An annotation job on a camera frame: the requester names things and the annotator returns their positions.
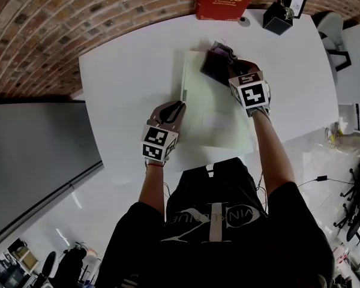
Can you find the black picture frame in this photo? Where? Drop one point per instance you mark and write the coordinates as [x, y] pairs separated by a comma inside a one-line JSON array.
[[297, 3]]

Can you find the black power adapter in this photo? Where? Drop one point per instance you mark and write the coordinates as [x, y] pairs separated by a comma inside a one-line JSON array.
[[322, 178]]

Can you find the white partition panel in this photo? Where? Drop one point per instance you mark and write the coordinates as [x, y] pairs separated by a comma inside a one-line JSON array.
[[33, 160]]

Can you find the black office chair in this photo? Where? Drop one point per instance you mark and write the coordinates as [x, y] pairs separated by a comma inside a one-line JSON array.
[[49, 265]]

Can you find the person's black t-shirt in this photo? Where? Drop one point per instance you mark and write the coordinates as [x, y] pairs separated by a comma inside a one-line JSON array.
[[216, 250]]

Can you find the white shelf cabinet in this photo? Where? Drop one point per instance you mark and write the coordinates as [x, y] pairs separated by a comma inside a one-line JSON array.
[[354, 70]]

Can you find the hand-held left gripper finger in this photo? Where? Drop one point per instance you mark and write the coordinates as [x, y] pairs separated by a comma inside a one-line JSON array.
[[156, 114], [178, 121]]

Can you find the grey chair with black legs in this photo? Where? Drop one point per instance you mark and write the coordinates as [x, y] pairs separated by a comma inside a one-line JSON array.
[[330, 25]]

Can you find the person's black trousers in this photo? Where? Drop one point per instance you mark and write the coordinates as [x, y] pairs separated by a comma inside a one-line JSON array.
[[222, 178]]

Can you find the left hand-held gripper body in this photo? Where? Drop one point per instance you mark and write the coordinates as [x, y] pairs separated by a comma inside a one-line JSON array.
[[154, 138]]

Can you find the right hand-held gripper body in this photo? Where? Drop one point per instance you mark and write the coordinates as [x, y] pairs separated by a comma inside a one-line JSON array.
[[252, 96]]

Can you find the black pen holder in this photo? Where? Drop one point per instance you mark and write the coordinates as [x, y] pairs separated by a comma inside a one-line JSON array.
[[277, 21]]

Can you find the person's left forearm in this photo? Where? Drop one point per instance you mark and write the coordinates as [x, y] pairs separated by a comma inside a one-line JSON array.
[[151, 184]]

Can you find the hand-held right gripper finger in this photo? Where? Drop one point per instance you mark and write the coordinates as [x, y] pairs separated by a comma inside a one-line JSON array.
[[249, 66], [232, 70]]

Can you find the person's right forearm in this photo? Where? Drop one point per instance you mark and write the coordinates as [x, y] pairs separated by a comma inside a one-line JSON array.
[[273, 154]]

